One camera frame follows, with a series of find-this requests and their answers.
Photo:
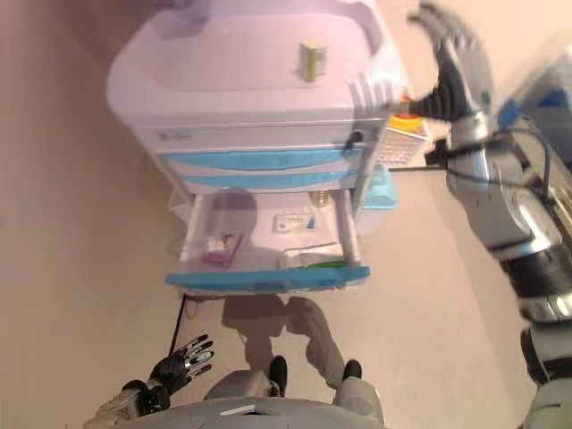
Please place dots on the white blue medicine box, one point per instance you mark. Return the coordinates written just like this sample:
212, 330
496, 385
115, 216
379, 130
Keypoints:
292, 222

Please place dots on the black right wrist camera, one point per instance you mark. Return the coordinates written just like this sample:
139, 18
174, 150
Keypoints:
435, 156

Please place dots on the yellow sharps container red lid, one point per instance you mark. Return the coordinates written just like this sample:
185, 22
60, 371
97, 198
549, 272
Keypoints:
404, 118

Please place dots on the white side bracket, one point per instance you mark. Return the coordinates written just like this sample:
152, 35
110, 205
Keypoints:
179, 196

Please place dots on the clear jar yellow contents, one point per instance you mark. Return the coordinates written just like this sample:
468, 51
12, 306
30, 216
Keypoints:
321, 196

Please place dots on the grey robot torso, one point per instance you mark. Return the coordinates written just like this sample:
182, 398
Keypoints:
241, 413

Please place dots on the small green bottle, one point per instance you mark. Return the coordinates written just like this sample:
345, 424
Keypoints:
313, 60

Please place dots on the black cabinet key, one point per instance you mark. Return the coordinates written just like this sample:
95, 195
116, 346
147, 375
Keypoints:
355, 137

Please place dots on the white medical cabinet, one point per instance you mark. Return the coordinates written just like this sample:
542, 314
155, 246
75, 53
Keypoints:
232, 67

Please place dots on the white gauze packet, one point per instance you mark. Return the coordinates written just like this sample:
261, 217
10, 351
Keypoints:
290, 259

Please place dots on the cabinet label sticker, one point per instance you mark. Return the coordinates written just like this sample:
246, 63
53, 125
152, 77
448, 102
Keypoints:
174, 136

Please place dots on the right robot hand black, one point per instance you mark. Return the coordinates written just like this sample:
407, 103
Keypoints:
460, 62

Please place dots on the light blue lidded bin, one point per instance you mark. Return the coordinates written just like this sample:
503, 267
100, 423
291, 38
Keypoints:
380, 192

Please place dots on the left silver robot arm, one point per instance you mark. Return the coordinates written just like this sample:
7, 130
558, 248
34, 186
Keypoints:
129, 397

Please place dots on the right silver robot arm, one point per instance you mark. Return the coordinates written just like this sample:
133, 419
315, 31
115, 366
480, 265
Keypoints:
505, 201

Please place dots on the flat green white box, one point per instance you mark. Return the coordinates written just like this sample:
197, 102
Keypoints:
322, 257

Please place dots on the left robot hand black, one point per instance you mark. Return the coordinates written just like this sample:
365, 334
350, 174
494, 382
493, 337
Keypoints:
179, 362

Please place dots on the pink cartoon print box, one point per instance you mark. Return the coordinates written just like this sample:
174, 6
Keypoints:
221, 250

